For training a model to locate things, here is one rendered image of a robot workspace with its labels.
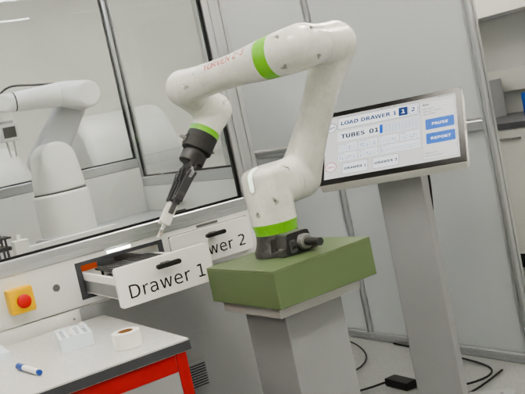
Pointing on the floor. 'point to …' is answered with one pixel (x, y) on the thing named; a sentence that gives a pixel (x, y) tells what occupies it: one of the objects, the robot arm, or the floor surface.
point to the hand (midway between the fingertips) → (168, 213)
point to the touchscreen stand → (423, 288)
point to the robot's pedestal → (303, 345)
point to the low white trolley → (100, 363)
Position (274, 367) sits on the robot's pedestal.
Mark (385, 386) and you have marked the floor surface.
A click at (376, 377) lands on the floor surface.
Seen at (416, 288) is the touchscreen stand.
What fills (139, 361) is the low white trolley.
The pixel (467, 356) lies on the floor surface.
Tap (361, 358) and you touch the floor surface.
